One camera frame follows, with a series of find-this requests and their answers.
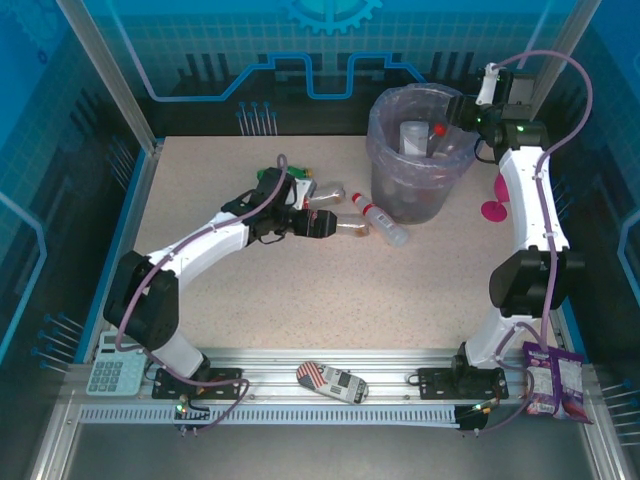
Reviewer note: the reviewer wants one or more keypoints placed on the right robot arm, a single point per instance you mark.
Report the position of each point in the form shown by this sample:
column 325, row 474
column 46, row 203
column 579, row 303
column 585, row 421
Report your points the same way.
column 525, row 200

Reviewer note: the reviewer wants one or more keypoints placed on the green plastic soda bottle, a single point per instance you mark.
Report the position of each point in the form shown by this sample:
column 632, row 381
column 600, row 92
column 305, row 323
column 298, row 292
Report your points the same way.
column 301, row 171

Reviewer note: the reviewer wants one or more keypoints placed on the purple snack bag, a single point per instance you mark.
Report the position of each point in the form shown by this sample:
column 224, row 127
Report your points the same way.
column 555, row 380

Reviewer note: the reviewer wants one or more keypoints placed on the white-label barcode plastic bottle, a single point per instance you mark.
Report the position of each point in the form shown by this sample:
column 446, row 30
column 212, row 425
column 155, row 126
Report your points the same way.
column 382, row 219

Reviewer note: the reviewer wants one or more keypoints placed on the metal mesh waste bin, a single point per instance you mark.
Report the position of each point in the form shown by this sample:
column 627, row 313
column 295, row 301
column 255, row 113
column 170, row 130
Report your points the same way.
column 415, row 205

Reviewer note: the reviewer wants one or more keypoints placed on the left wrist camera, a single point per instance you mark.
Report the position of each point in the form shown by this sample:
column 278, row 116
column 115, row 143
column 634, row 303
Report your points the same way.
column 303, row 192

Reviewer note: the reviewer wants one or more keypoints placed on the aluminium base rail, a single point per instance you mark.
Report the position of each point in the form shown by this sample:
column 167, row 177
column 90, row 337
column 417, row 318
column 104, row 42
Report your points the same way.
column 280, row 365

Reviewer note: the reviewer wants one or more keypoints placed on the light green calculator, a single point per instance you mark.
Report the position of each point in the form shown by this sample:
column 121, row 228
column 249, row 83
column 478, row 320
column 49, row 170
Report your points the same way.
column 112, row 367

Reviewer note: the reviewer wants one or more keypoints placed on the clear plastic bin liner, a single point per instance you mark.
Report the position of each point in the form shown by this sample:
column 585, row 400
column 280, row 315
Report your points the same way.
column 387, row 107

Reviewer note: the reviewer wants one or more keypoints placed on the aluminium frame post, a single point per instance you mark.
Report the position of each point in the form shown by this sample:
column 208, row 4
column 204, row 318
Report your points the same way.
column 565, row 35
column 110, row 80

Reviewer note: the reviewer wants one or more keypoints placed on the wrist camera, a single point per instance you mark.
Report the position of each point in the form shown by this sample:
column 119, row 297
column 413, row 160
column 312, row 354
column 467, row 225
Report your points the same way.
column 487, row 85
column 303, row 192

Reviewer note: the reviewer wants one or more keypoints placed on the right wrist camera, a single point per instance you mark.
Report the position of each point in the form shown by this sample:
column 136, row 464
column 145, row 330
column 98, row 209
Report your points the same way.
column 487, row 85

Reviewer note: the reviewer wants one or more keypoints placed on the pink plastic goblet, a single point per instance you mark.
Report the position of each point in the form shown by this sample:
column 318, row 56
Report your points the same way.
column 492, row 212

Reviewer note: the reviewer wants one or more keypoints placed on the small black control box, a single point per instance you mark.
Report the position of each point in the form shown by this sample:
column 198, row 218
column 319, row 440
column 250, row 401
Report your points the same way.
column 472, row 417
column 192, row 412

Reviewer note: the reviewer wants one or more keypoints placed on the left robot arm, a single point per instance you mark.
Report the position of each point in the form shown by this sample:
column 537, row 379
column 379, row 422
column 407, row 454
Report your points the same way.
column 200, row 247

